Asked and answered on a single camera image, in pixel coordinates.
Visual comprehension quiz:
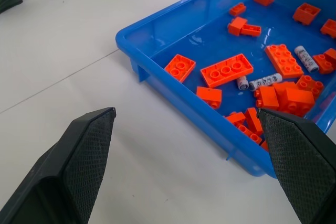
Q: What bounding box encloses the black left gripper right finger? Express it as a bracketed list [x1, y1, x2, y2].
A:
[257, 108, 336, 224]

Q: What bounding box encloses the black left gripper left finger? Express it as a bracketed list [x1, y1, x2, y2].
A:
[0, 107, 117, 224]

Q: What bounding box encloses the orange brick cluster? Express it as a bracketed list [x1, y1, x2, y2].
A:
[253, 81, 316, 118]

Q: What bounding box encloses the orange four-stud brick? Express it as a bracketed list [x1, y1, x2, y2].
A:
[296, 74, 325, 101]

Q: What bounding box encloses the white printed battery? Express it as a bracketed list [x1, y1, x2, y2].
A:
[248, 72, 283, 92]
[294, 46, 319, 73]
[237, 76, 249, 91]

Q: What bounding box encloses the orange eight-stud plate brick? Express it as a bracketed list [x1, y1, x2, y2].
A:
[264, 44, 305, 79]

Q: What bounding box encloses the orange hollow long brick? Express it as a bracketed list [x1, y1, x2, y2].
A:
[200, 54, 255, 88]

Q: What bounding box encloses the orange hollow square brick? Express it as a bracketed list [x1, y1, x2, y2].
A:
[164, 54, 197, 83]
[292, 2, 322, 26]

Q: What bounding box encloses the orange brick pair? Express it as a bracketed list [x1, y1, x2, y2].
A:
[227, 16, 262, 37]

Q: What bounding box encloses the blue plastic tray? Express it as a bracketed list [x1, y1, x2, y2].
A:
[115, 0, 336, 178]

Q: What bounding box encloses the small orange two-stud brick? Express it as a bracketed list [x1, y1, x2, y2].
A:
[229, 2, 247, 17]

